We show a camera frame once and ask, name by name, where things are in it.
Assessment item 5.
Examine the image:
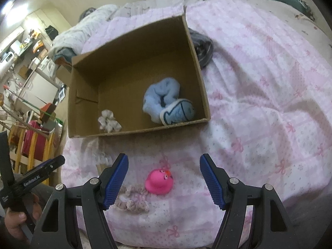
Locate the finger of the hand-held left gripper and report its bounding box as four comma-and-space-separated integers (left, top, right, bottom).
35, 155, 66, 179

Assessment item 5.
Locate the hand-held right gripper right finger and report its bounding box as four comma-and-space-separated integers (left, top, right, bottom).
199, 154, 295, 249

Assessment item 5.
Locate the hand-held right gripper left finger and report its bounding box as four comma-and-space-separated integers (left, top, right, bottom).
31, 154, 129, 249

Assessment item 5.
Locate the white scrunchie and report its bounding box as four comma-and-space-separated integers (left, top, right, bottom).
98, 110, 122, 132
95, 150, 112, 168

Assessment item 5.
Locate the pink rubber duck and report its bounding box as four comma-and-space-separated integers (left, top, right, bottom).
145, 168, 174, 195

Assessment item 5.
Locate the person's left hand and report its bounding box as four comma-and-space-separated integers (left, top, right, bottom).
4, 193, 43, 242

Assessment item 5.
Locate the red bag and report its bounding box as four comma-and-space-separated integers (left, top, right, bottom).
22, 121, 51, 161

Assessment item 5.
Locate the white cabinet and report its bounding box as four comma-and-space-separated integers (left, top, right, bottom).
14, 69, 61, 109

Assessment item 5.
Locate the pink bow print blanket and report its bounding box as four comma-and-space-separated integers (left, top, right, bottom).
61, 0, 332, 249

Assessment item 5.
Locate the tall cardboard box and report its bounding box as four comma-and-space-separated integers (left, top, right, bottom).
56, 65, 72, 90

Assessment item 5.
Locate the blue plush toy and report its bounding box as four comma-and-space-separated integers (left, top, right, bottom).
142, 78, 196, 125

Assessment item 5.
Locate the blue cloth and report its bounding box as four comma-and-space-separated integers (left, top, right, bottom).
53, 47, 76, 63

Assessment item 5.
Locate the dark striped cloth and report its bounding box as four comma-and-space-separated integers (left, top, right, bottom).
188, 27, 214, 70

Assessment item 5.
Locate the black hanging garment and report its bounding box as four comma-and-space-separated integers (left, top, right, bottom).
45, 26, 59, 39

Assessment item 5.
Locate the white floral quilt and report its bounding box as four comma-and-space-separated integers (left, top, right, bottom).
53, 4, 117, 57

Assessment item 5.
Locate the grey patterned pillow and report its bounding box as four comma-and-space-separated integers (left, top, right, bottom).
79, 7, 98, 21

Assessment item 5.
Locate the grey floral bedsheet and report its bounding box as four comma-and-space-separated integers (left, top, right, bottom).
114, 0, 328, 47

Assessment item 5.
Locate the black patterned cloth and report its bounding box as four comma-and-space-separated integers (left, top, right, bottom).
296, 0, 315, 21

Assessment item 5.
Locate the green handled mop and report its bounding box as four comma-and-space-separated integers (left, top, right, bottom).
23, 99, 63, 125

